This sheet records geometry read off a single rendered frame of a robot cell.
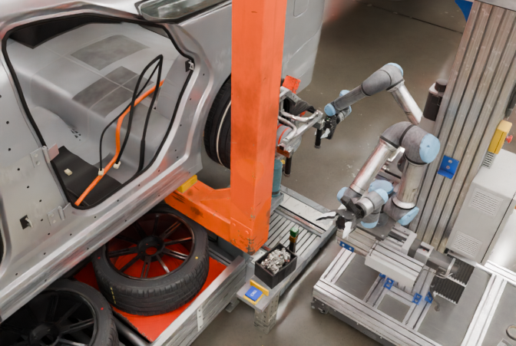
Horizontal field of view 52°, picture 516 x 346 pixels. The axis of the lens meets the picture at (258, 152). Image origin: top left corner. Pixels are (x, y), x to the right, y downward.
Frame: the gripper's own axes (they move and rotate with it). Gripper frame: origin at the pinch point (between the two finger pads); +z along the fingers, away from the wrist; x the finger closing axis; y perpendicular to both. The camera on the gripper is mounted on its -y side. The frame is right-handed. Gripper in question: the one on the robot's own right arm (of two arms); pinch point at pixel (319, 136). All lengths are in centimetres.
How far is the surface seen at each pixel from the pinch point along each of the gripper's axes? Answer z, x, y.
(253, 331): 91, 21, -83
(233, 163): 81, -4, 31
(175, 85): 55, -67, 37
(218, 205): 79, -16, -9
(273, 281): 86, 29, -32
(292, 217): 5, -9, -76
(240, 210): 81, 1, 1
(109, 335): 161, -16, -33
